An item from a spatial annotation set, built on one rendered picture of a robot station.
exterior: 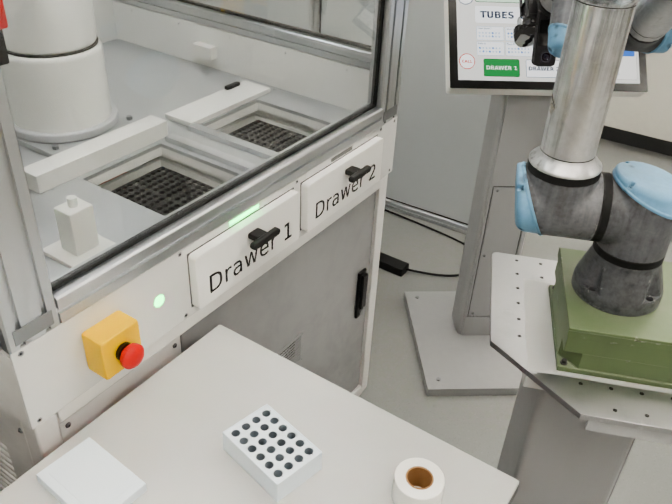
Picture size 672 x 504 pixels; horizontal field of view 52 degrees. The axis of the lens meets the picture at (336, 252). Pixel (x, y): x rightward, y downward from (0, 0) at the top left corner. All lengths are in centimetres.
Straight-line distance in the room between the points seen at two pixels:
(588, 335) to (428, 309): 134
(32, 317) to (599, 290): 89
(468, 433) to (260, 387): 111
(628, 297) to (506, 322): 23
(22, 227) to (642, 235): 91
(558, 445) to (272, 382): 59
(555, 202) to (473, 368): 123
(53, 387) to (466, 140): 212
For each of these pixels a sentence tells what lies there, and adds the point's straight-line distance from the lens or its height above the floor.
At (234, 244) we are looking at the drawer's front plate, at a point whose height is 91.
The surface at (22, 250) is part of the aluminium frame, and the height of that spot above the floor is 108.
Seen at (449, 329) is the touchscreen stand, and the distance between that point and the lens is 243.
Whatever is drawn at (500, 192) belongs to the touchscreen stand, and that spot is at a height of 60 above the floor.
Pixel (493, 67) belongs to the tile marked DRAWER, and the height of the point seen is 100.
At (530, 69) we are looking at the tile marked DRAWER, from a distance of 189.
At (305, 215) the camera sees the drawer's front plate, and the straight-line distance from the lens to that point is 140.
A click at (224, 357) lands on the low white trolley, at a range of 122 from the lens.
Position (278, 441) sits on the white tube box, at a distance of 104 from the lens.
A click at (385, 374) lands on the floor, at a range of 229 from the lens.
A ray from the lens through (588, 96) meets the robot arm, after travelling 110.
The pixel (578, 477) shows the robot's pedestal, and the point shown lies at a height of 47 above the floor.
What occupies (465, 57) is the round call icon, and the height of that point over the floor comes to 102.
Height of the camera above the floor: 159
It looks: 34 degrees down
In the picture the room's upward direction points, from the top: 3 degrees clockwise
